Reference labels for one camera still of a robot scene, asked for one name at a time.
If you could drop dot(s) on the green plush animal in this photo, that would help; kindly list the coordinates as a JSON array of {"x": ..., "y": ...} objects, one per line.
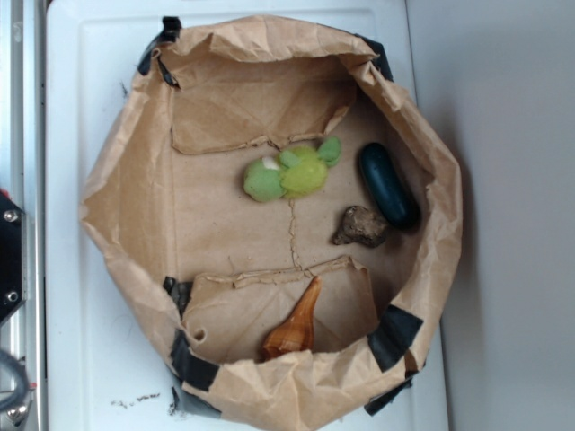
[{"x": 293, "y": 173}]

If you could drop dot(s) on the brown paper-lined box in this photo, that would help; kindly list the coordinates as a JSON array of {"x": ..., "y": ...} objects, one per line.
[{"x": 209, "y": 272}]

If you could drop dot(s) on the aluminium frame rail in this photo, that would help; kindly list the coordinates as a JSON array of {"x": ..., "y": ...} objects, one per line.
[{"x": 24, "y": 403}]

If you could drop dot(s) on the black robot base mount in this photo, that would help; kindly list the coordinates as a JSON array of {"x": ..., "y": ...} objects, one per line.
[{"x": 13, "y": 256}]

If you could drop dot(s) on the orange brown seashell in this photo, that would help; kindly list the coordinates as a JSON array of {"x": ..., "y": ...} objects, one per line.
[{"x": 296, "y": 333}]

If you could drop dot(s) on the dark green cucumber toy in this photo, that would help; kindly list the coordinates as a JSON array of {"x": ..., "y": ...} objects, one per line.
[{"x": 392, "y": 197}]

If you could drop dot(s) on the brown rock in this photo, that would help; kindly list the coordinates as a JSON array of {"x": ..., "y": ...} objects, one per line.
[{"x": 361, "y": 225}]

